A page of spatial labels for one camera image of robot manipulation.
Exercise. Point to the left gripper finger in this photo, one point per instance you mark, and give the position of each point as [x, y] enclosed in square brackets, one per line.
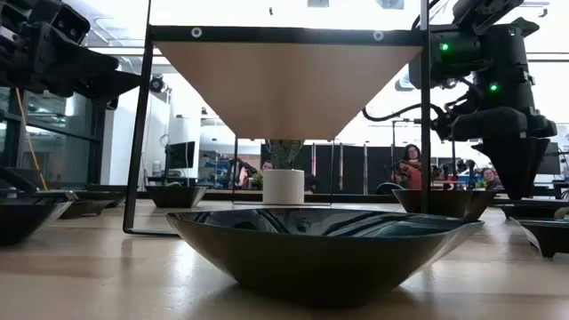
[102, 60]
[106, 84]

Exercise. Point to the black leaf-shaped bowl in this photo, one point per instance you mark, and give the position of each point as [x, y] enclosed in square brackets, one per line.
[22, 222]
[311, 258]
[113, 197]

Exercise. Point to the thin black metal frame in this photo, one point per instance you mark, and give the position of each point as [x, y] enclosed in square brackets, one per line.
[394, 146]

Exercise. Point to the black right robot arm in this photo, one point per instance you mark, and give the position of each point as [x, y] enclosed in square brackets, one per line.
[502, 53]

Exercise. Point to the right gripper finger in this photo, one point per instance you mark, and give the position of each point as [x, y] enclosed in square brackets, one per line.
[500, 164]
[529, 164]

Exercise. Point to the black round lamp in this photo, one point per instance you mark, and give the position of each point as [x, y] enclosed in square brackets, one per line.
[156, 83]

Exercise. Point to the black computer monitor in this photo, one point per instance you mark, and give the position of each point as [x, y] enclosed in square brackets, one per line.
[180, 154]
[552, 160]

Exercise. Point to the green plant in white pot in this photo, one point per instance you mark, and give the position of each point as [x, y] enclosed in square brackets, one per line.
[283, 186]

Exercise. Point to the black office chair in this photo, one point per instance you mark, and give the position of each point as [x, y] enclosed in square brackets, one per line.
[389, 189]

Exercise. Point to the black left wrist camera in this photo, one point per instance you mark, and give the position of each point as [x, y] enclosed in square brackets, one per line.
[71, 22]

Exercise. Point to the wooden shelf with black legs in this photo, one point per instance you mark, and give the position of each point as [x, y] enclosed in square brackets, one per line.
[284, 89]

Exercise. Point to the black wavy square bowl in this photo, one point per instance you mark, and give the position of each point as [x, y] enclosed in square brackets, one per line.
[458, 204]
[175, 197]

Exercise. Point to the black partition screens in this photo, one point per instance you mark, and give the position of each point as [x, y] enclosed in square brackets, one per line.
[351, 169]

